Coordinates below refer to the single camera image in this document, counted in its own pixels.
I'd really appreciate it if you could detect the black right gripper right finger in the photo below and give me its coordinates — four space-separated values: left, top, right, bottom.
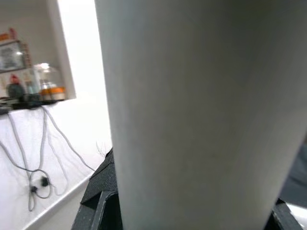
271 141 307 230

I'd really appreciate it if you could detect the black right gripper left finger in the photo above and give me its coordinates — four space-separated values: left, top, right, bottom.
71 143 123 230

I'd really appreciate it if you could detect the white threaded table leg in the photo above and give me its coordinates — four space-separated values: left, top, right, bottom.
94 0 307 230

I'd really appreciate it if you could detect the orange lid jar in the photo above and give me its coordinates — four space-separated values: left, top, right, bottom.
39 86 66 101

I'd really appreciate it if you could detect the black shelf clutter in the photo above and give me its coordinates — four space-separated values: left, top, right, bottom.
0 93 59 115

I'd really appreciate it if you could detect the large glass jar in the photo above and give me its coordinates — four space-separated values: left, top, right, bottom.
33 62 62 101

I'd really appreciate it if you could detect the red hat figurine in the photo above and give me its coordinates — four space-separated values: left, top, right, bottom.
7 74 26 98

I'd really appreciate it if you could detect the framed picture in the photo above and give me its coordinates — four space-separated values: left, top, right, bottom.
0 40 27 72

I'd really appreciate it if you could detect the long grey wall cable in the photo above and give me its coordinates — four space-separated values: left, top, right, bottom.
43 106 96 196

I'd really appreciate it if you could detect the looped grey wall cable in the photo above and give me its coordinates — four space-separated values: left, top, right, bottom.
0 112 52 211

